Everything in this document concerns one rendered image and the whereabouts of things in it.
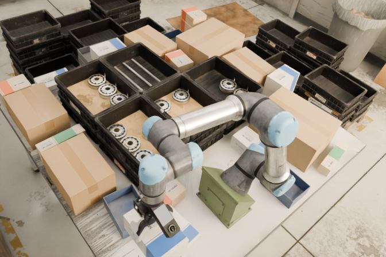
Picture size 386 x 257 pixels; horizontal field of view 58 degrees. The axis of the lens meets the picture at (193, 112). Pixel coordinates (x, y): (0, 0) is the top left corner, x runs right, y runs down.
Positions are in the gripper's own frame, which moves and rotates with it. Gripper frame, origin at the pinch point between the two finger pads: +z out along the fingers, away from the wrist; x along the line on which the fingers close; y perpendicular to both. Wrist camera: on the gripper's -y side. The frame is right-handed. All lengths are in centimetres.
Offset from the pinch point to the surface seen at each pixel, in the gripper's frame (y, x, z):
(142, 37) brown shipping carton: 128, -83, 25
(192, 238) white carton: -0.1, -20.4, 32.4
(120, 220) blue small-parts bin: 30, -3, 41
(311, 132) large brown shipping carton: 2, -104, 21
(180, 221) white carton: 9.0, -21.1, 32.3
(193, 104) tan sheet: 60, -72, 28
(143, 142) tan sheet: 53, -32, 28
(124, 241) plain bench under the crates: 19.9, 1.2, 41.2
